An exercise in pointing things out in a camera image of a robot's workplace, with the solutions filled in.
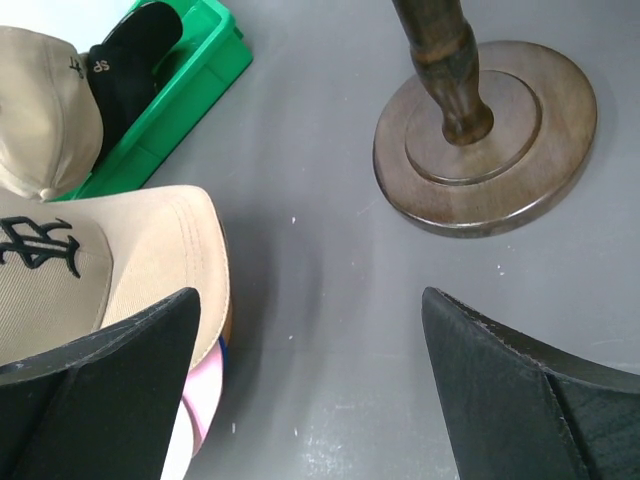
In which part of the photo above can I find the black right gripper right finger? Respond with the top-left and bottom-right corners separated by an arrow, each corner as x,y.
421,287 -> 639,479

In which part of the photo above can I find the pink baseball cap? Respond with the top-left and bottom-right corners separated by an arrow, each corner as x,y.
182,344 -> 224,455

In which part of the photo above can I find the beige cap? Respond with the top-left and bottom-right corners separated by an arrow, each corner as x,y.
1,26 -> 104,201
1,185 -> 230,366

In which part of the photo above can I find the blue baseball cap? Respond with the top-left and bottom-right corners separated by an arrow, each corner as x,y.
218,335 -> 228,368

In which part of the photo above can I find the black cap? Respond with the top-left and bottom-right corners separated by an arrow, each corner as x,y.
86,1 -> 183,164

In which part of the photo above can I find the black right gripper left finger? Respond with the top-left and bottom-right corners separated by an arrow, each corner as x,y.
1,288 -> 200,479

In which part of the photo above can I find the white baseball cap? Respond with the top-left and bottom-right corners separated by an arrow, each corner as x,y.
160,403 -> 194,480

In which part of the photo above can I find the green plastic tray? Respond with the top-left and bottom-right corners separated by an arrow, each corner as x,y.
58,1 -> 253,201

